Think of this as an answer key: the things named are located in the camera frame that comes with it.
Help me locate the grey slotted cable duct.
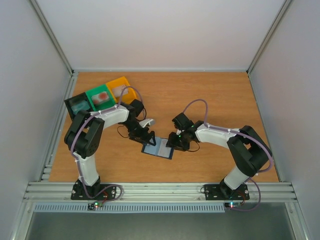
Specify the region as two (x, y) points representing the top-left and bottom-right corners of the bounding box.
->
(33, 202), (225, 214)

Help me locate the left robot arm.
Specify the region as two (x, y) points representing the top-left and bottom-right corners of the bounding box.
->
(64, 99), (156, 199)

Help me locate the black plastic bin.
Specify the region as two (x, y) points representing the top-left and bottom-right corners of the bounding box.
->
(64, 92), (93, 120)

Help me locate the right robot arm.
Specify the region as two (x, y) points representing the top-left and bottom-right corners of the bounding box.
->
(166, 112), (273, 200)

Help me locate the green plastic bin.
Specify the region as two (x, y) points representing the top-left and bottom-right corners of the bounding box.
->
(85, 84), (116, 111)

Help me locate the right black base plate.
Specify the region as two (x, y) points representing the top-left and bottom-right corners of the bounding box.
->
(200, 184), (250, 201)

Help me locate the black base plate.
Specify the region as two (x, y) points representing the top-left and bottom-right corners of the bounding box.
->
(200, 184), (250, 201)
(70, 179), (117, 201)

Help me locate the yellow plastic bin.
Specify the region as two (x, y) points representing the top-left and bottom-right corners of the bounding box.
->
(106, 76), (137, 104)

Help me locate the card in yellow bin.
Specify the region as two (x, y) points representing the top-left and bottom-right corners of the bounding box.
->
(111, 84), (129, 98)

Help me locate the teal card in black bin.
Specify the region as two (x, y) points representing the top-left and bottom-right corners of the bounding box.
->
(71, 101), (91, 115)

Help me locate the red white card in bin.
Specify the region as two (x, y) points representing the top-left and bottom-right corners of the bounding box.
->
(91, 91), (110, 105)

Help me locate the aluminium front rail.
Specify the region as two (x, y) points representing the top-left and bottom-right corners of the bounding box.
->
(23, 181), (298, 203)

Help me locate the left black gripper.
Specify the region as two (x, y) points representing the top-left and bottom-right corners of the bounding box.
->
(123, 119), (157, 147)

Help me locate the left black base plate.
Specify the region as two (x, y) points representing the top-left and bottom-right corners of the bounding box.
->
(70, 179), (117, 201)

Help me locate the blue card holder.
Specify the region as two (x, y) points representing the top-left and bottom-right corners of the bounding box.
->
(141, 137), (164, 158)

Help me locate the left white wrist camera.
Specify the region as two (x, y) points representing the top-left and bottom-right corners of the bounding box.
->
(139, 118), (156, 128)

